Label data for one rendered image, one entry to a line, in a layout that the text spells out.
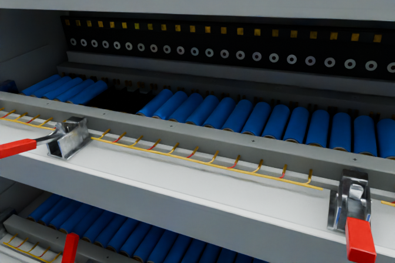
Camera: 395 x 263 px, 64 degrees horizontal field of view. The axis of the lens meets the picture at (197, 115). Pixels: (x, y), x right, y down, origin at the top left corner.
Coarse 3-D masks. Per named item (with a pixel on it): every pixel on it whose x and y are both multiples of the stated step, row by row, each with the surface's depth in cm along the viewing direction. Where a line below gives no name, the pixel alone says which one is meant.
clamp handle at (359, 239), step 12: (360, 192) 21; (348, 204) 21; (360, 204) 21; (348, 216) 19; (360, 216) 19; (348, 228) 18; (360, 228) 18; (348, 240) 17; (360, 240) 16; (372, 240) 16; (348, 252) 16; (360, 252) 16; (372, 252) 15
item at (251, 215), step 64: (0, 64) 43; (128, 64) 46; (192, 64) 42; (0, 128) 38; (64, 192) 33; (128, 192) 28; (192, 192) 26; (256, 192) 26; (320, 192) 25; (256, 256) 25; (320, 256) 23; (384, 256) 20
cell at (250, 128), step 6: (264, 102) 35; (258, 108) 34; (264, 108) 34; (270, 108) 35; (252, 114) 33; (258, 114) 33; (264, 114) 33; (252, 120) 32; (258, 120) 32; (264, 120) 33; (246, 126) 31; (252, 126) 31; (258, 126) 31; (240, 132) 31; (246, 132) 31; (252, 132) 30; (258, 132) 31
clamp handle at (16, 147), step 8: (56, 128) 31; (64, 128) 31; (48, 136) 30; (56, 136) 31; (8, 144) 26; (16, 144) 27; (24, 144) 27; (32, 144) 28; (40, 144) 29; (0, 152) 25; (8, 152) 26; (16, 152) 27
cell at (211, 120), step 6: (222, 102) 36; (228, 102) 36; (234, 102) 36; (216, 108) 35; (222, 108) 35; (228, 108) 35; (234, 108) 36; (210, 114) 34; (216, 114) 33; (222, 114) 34; (228, 114) 35; (210, 120) 32; (216, 120) 32; (222, 120) 33; (210, 126) 32; (216, 126) 32; (222, 126) 33
